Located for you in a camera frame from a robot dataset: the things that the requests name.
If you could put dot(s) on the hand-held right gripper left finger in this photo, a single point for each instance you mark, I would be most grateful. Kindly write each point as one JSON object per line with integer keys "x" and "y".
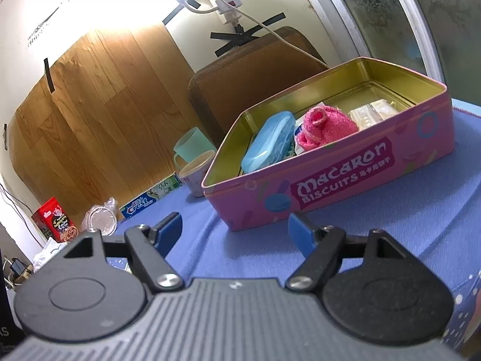
{"x": 169, "y": 233}

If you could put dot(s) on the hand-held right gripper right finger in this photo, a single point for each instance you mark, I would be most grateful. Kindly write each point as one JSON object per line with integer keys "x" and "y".
{"x": 300, "y": 235}

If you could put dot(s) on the pink biscuit tin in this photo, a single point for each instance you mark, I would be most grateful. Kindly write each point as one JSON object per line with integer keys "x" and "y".
{"x": 338, "y": 180}

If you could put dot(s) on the blue plastic case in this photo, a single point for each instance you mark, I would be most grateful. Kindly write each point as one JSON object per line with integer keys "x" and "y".
{"x": 268, "y": 141}

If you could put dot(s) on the white wet wipes packet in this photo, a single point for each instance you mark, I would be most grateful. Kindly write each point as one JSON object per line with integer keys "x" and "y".
{"x": 301, "y": 126}

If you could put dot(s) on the pink knitted pouch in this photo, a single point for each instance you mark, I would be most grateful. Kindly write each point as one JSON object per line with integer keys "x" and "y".
{"x": 323, "y": 128}

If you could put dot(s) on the clear plastic packet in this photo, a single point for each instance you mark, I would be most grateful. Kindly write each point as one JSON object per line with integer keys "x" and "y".
{"x": 372, "y": 114}

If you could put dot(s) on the blue toothpaste box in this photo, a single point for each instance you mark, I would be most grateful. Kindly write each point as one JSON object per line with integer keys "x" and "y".
{"x": 137, "y": 207}

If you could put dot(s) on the green white small box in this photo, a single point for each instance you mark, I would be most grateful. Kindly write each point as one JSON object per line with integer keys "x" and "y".
{"x": 167, "y": 186}

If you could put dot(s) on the patterned white can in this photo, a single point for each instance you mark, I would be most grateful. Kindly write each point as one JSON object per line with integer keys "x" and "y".
{"x": 195, "y": 180}

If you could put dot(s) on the wrapped plastic cup stack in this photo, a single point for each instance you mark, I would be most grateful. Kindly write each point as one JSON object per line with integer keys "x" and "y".
{"x": 99, "y": 220}

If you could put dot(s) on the blue cloth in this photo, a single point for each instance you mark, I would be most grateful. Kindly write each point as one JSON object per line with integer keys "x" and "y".
{"x": 375, "y": 233}

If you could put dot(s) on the green plastic mug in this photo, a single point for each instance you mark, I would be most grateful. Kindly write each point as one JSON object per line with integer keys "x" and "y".
{"x": 193, "y": 143}

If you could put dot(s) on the red snack box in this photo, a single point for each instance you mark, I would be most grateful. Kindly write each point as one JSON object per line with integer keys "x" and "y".
{"x": 56, "y": 222}

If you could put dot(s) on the white plastic bag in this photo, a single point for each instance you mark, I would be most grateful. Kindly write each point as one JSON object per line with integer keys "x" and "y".
{"x": 49, "y": 255}

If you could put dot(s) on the black charger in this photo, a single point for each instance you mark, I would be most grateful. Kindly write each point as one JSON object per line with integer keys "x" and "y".
{"x": 17, "y": 266}

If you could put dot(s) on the rounded wooden board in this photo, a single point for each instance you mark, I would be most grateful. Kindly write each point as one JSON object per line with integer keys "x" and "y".
{"x": 255, "y": 75}

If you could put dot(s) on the dotted blue sheet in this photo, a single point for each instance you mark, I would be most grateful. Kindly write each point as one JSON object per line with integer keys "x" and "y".
{"x": 466, "y": 316}

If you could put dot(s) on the black tape strip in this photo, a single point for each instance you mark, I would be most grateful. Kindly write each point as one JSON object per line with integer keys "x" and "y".
{"x": 49, "y": 77}

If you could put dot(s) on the frosted glass door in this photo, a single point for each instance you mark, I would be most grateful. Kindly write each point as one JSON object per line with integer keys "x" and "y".
{"x": 394, "y": 15}

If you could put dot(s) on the wood grain wall sheet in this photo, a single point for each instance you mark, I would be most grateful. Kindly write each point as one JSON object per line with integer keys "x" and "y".
{"x": 101, "y": 120}

